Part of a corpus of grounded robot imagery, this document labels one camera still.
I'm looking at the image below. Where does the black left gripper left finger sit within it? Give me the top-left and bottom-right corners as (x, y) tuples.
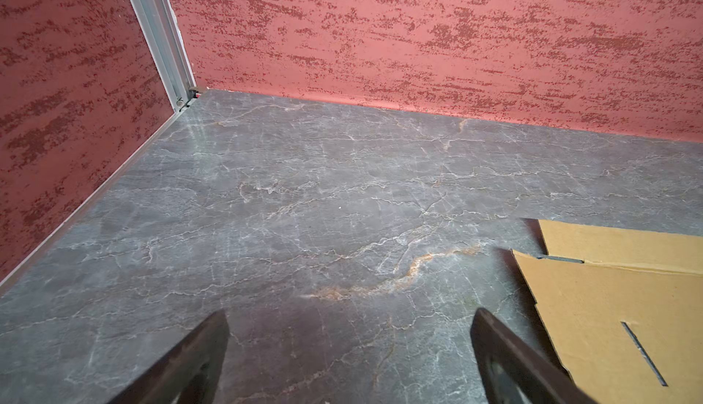
(111, 310), (230, 403)

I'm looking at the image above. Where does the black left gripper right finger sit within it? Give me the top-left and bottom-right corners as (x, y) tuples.
(470, 307), (594, 403)

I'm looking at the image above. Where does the brown cardboard box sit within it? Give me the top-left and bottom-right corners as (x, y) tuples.
(514, 220), (702, 403)

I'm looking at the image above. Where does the left rear aluminium corner post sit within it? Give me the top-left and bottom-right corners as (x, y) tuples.
(130, 0), (196, 113)

